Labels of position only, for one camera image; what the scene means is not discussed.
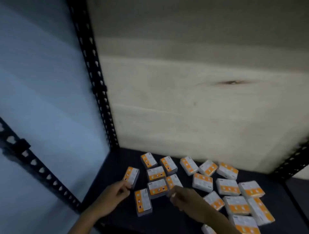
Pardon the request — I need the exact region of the person's left hand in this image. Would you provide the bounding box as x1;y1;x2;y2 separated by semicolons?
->
93;180;133;219

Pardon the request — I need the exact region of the person's right hand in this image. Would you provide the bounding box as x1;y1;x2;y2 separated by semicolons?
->
167;185;213;223

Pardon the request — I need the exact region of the pile of face-down floss boxes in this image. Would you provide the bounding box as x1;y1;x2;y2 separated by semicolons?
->
134;152;276;234

